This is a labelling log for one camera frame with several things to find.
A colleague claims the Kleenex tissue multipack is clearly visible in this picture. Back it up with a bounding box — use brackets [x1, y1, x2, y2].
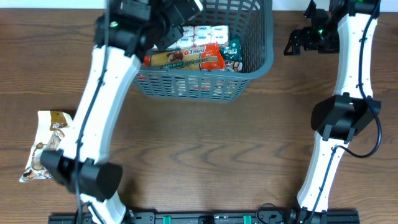
[166, 25, 229, 51]

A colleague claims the San Remo spaghetti packet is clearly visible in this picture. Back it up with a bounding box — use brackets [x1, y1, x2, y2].
[142, 43, 226, 70]

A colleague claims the grey plastic basket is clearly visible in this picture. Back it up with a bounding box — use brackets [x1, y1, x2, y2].
[133, 0, 274, 101]

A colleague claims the green Nescafe coffee bag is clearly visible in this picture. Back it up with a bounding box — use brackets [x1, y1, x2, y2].
[220, 35, 243, 62]

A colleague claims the white brown snack bag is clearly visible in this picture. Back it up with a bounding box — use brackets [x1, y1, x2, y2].
[19, 110, 73, 183]
[222, 60, 243, 73]

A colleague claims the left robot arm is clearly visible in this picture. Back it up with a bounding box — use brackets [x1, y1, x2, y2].
[40, 0, 203, 223]

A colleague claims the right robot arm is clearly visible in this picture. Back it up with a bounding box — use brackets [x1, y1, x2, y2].
[284, 0, 382, 223]

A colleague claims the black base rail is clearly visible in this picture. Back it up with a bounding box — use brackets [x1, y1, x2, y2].
[48, 208, 360, 224]

